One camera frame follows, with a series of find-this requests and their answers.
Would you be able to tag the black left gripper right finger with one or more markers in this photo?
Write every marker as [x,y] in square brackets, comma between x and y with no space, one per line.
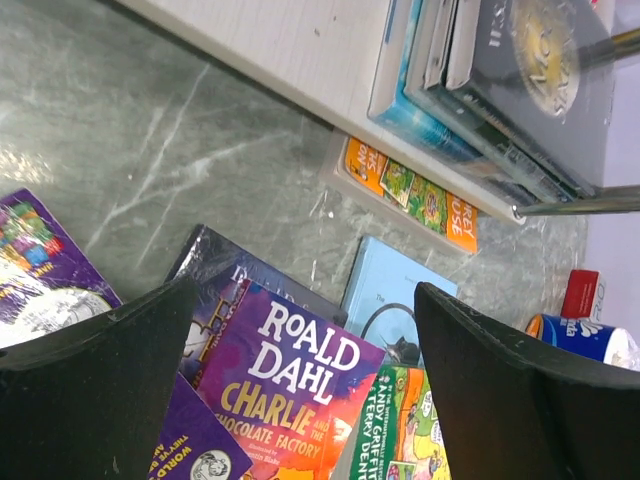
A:
[513,407]

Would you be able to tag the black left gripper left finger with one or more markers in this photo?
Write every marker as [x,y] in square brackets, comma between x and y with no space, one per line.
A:
[89,401]

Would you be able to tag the green Treehouse book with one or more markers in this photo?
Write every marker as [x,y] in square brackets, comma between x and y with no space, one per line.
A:
[398,434]

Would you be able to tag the purple comic paperback book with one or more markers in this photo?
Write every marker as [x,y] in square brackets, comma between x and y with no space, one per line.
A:
[48,284]

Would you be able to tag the Roald Dahl Charlie book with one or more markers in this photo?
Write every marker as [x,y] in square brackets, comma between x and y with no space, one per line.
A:
[288,385]

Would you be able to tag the red and white box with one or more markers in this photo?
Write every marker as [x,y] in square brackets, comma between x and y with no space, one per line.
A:
[584,295]

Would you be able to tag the light blue cat book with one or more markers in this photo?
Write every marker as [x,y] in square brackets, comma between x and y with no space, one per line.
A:
[379,300]

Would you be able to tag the dark purple Crusoe book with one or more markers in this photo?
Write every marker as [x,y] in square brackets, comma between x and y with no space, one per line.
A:
[219,267]

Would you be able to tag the orange Treehouse book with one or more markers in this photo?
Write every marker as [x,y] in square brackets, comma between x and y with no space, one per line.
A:
[400,195]

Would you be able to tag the black Moon and Sixpence book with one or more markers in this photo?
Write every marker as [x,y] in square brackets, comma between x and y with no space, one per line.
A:
[526,84]

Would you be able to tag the white two-tier shelf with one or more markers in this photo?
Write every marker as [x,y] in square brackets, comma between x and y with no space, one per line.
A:
[322,56]

